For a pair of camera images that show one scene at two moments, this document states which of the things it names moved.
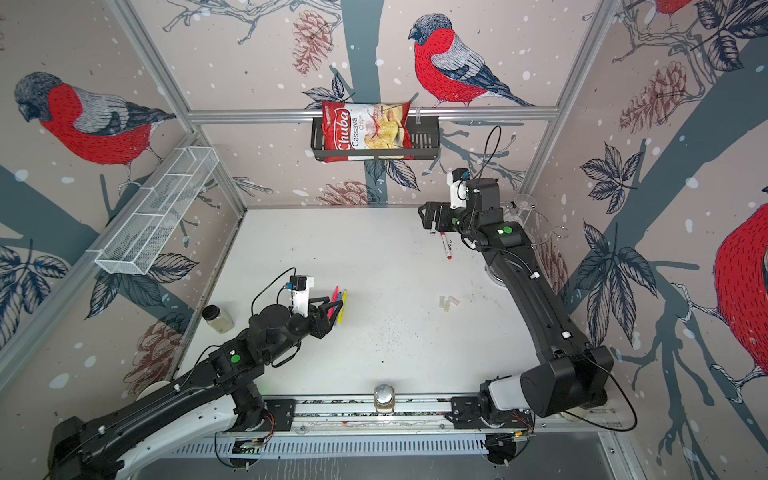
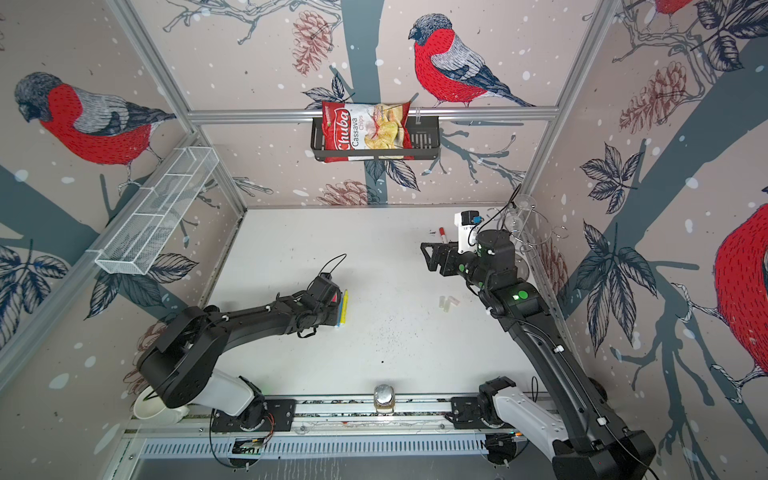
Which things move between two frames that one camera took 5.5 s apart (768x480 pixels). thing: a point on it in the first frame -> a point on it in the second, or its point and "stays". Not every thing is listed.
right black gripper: (442, 214) -> (450, 256)
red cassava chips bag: (366, 131) stays
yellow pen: (342, 309) stays
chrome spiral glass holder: (537, 225) stays
